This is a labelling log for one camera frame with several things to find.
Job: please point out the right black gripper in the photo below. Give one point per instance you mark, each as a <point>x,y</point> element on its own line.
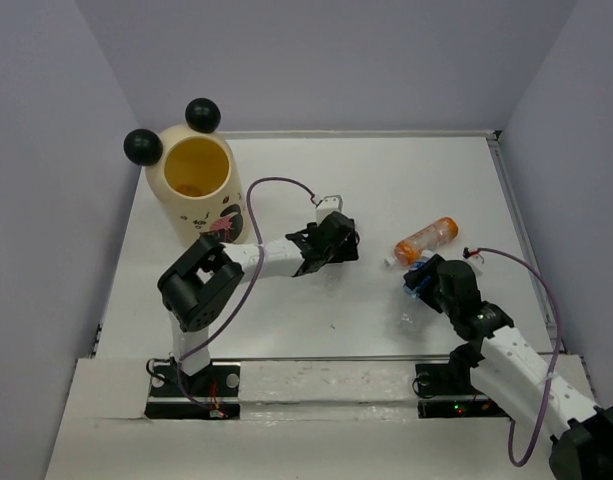
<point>413,278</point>

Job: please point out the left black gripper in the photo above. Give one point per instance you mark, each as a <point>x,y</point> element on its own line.
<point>346,251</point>

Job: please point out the clear bottle blue label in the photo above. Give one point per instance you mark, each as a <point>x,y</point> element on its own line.
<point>415,313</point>

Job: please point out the small orange juice bottle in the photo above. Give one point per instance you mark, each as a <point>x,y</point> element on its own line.
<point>189,190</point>

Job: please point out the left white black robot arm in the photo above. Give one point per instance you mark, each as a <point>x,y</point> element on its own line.
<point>197,287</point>

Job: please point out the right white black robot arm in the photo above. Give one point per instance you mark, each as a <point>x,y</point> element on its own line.
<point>496,361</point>

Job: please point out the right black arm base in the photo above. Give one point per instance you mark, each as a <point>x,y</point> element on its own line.
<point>440,396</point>

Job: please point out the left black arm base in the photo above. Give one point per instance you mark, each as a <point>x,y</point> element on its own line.
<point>211,395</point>

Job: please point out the cream panda-ear waste bin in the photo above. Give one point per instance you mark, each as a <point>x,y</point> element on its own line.
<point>193,153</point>

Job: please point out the long orange capped bottle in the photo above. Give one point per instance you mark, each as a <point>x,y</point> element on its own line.
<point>409,250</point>

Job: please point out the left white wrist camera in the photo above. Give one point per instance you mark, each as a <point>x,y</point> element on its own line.
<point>327,205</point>

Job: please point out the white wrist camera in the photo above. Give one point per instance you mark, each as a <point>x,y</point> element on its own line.
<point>327,205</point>
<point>474,259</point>

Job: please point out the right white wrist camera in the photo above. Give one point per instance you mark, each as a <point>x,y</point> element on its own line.
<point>474,259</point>

